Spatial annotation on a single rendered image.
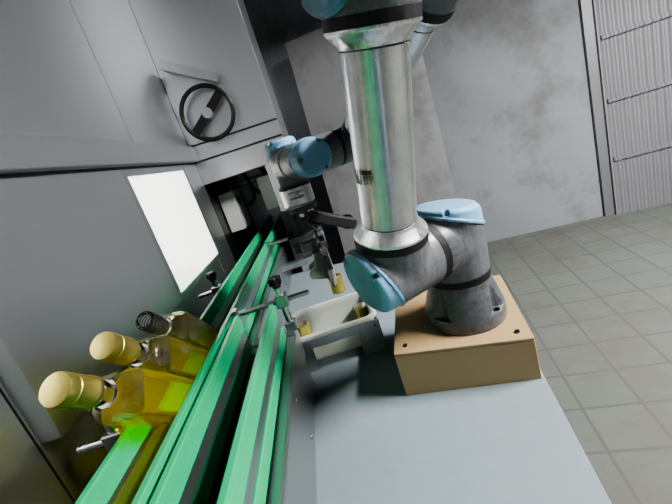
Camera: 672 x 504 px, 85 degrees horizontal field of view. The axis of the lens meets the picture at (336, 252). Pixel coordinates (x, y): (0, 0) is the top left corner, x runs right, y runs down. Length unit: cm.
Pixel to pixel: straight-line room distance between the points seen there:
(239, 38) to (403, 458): 148
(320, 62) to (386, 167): 277
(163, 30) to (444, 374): 152
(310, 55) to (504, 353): 288
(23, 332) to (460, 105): 321
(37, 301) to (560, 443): 75
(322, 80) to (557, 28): 180
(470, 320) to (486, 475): 24
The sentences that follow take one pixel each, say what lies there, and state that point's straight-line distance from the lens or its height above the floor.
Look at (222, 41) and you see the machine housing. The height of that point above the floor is 172.
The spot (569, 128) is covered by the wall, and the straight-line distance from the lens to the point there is 362.
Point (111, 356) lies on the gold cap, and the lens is 52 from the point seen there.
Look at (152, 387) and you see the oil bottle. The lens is 53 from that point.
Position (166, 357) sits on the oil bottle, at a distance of 58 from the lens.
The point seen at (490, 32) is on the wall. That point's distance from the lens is 350.
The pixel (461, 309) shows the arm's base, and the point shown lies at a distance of 69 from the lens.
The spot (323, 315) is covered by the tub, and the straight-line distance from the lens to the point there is 102.
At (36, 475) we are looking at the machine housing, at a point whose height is 96.
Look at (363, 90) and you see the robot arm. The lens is 47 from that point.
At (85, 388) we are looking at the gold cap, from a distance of 46.
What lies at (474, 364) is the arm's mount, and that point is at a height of 80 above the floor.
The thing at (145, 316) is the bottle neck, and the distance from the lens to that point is 62.
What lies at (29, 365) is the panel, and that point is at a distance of 62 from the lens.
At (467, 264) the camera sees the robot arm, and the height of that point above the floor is 97.
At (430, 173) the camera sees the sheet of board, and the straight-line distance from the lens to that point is 301.
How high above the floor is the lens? 122
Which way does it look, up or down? 15 degrees down
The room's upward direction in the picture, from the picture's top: 18 degrees counter-clockwise
